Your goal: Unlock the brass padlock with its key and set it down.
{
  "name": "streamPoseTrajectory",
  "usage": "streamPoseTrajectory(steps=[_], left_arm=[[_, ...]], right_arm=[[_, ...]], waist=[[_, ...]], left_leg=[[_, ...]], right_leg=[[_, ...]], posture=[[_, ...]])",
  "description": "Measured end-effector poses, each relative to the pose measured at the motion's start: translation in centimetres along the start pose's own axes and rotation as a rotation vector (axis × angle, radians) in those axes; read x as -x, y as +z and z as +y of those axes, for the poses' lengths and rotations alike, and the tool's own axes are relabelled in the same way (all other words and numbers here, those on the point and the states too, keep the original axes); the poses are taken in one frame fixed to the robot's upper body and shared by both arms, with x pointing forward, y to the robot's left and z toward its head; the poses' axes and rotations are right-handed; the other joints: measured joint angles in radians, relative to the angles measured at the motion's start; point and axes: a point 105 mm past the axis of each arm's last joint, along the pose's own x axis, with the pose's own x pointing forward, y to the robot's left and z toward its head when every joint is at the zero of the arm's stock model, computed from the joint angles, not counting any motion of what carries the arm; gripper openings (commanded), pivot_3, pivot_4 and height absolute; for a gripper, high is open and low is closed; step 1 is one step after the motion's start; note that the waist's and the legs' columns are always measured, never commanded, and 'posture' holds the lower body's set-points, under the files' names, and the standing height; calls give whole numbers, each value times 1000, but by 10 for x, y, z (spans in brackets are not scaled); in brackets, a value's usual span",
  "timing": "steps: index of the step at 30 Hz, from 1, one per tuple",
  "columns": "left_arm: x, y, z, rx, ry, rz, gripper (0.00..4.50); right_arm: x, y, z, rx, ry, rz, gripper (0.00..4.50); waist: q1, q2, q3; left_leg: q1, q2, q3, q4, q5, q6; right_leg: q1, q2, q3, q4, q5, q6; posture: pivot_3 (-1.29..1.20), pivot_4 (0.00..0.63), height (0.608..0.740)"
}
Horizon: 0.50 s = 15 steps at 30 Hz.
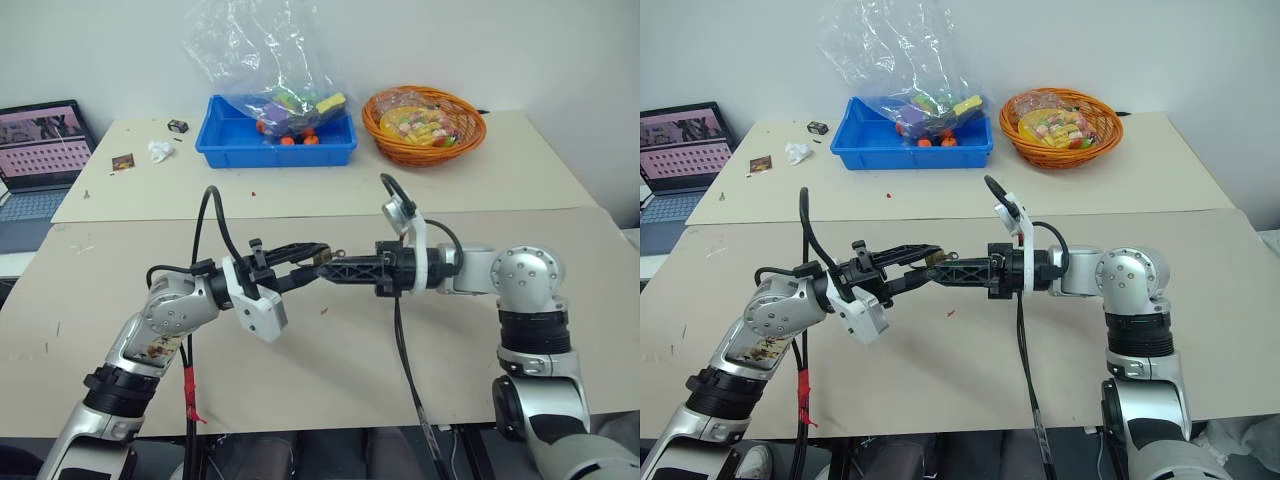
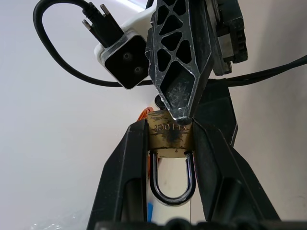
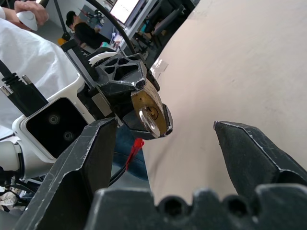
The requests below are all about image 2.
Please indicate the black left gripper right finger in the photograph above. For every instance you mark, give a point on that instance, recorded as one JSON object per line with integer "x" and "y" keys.
{"x": 216, "y": 172}

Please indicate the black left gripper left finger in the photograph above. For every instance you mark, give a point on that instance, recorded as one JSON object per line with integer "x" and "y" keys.
{"x": 120, "y": 172}

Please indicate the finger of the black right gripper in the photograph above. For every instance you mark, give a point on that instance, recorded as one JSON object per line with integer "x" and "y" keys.
{"x": 218, "y": 110}
{"x": 200, "y": 43}

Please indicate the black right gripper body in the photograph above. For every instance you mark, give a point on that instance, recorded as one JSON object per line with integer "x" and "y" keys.
{"x": 235, "y": 31}

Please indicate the brass padlock with steel shackle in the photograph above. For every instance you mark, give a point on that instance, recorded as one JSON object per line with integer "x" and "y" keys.
{"x": 165, "y": 143}

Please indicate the dark padlock key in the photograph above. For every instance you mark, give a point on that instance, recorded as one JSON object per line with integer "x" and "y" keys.
{"x": 159, "y": 102}

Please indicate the small blue object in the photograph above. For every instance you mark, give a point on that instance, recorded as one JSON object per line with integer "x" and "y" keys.
{"x": 150, "y": 212}

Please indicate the clear plastic bag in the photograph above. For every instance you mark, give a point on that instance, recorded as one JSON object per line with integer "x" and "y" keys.
{"x": 60, "y": 221}

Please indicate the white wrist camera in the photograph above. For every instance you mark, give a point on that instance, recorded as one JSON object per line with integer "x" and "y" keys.
{"x": 134, "y": 22}

